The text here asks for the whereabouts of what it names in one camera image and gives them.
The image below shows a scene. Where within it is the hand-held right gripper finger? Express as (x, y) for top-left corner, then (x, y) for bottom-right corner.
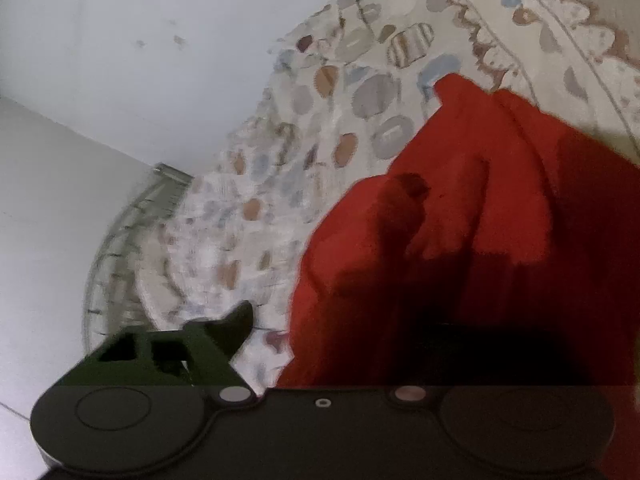
(75, 300), (259, 407)

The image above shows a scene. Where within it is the circle print bed sheet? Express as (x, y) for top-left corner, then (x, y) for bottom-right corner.
(132, 0), (640, 393)

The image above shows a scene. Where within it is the metal wire rack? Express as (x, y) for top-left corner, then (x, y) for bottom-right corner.
(81, 162), (197, 347)

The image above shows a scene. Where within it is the red cloth garment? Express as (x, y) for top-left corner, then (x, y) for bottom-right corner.
(274, 72), (640, 392)

